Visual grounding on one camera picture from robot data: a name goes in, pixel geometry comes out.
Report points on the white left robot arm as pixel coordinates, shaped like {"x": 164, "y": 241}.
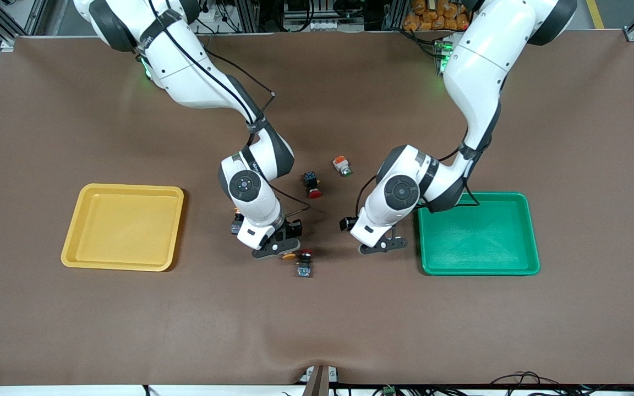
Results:
{"x": 476, "y": 66}

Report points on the brown table mat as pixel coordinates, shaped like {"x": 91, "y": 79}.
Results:
{"x": 317, "y": 319}

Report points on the orange snack bags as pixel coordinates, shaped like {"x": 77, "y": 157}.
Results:
{"x": 438, "y": 19}

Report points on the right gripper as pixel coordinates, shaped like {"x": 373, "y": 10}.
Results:
{"x": 293, "y": 226}

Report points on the green button with orange block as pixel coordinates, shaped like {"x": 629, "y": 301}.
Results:
{"x": 341, "y": 164}

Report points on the small green connector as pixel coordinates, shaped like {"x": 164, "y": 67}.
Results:
{"x": 388, "y": 391}

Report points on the yellow plastic tray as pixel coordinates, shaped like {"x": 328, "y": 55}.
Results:
{"x": 124, "y": 231}

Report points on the white power strip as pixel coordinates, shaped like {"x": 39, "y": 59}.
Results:
{"x": 317, "y": 25}

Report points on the metal table clamp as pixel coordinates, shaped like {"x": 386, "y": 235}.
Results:
{"x": 317, "y": 382}

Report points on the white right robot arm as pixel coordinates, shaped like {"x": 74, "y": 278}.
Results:
{"x": 185, "y": 71}

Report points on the red button with black body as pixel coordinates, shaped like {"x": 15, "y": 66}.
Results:
{"x": 304, "y": 267}
{"x": 311, "y": 181}

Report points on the green plastic tray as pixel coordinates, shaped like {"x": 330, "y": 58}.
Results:
{"x": 482, "y": 242}

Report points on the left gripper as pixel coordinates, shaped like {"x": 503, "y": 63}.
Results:
{"x": 346, "y": 224}

